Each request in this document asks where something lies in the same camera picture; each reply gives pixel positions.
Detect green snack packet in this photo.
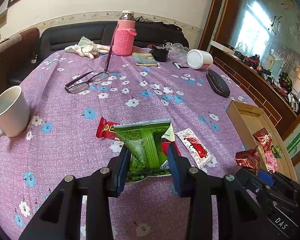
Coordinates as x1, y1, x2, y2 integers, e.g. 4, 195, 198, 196
114, 119, 171, 183

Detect pink cartoon candy packet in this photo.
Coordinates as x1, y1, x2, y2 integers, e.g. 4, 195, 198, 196
264, 151, 278, 173

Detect clear glass cup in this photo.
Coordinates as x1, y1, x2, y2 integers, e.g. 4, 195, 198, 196
166, 42, 189, 61

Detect purple frame eyeglasses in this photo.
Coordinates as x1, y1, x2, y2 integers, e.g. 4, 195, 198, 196
64, 28, 116, 94

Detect small black pouch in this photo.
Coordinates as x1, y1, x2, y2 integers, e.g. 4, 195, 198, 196
150, 42, 170, 62

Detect white plastic jar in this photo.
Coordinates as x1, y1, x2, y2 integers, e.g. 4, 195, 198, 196
187, 49, 213, 69

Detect dark red snack packet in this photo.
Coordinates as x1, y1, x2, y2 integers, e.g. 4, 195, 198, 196
253, 128, 272, 151

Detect small booklet card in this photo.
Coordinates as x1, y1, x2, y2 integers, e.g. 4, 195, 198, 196
132, 53, 158, 67

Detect white ceramic mug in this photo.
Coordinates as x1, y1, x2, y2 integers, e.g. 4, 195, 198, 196
0, 86, 30, 138

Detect cardboard tray box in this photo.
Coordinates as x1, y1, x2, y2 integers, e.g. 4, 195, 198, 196
226, 101, 298, 181

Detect bamboo pattern glass door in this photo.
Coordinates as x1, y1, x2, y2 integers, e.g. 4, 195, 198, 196
284, 122, 300, 167

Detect black sofa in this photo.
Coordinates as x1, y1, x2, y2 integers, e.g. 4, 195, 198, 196
8, 21, 189, 85

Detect brown wooden chair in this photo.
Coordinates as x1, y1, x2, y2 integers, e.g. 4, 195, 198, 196
0, 28, 40, 94

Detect purple floral tablecloth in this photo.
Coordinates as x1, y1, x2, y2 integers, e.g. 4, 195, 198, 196
0, 51, 254, 239

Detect white red snack packet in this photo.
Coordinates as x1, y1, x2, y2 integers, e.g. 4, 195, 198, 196
176, 128, 213, 170

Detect pink knit-sleeve bottle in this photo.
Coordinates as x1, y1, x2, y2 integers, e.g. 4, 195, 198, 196
112, 10, 136, 56

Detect shiny red foil snack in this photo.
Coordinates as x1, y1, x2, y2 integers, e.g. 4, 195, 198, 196
235, 149, 260, 175

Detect red wrapped snack bar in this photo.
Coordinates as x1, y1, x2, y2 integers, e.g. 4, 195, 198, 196
96, 117, 120, 141

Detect wooden brick-pattern cabinet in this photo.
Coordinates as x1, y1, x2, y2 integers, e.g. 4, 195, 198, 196
198, 0, 300, 139

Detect black glasses case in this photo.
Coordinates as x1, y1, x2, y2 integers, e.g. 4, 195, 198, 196
206, 70, 230, 98

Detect white cloth gloves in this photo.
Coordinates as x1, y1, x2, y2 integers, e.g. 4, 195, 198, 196
64, 36, 110, 60

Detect yellow cracker packet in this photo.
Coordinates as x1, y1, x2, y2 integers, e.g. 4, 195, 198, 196
256, 144, 267, 171

